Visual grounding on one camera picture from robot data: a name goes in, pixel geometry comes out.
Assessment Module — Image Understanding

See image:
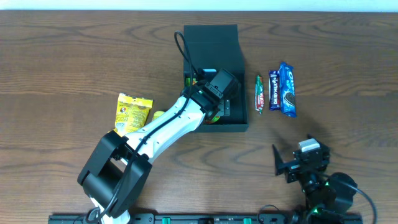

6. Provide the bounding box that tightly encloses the Haribo gummy candy bag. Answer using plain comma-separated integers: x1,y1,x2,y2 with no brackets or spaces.
184,77,221,124

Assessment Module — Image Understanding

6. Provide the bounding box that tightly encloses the yellow Mentos bottle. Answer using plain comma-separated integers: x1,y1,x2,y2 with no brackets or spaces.
152,111,165,121

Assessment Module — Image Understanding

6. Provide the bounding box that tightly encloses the blue Oreo cookie pack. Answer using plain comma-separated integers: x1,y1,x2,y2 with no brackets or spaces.
279,62,297,118

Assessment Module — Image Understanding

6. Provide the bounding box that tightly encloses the yellow Hacks candy bag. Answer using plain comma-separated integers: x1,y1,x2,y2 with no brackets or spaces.
113,93,153,136

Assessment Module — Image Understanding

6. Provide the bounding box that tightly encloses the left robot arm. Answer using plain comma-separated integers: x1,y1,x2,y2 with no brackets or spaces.
77,68,241,223

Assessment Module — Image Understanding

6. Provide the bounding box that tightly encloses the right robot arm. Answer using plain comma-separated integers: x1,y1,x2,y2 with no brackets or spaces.
272,136,363,224

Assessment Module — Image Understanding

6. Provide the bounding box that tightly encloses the dark green open box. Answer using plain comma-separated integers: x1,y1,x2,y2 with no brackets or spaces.
184,24,249,133

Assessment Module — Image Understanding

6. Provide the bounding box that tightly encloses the red green KitKat bar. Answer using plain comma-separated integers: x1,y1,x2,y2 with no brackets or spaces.
255,75,264,114

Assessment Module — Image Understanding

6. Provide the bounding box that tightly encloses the purple Dairy Milk bar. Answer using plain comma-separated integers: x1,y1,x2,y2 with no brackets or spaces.
269,70,280,111

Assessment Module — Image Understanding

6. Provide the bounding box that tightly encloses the left black cable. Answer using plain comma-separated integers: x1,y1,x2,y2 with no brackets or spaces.
85,30,200,224

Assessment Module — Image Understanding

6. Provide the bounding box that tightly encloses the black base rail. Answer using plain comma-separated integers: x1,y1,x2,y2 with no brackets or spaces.
48,213,363,224

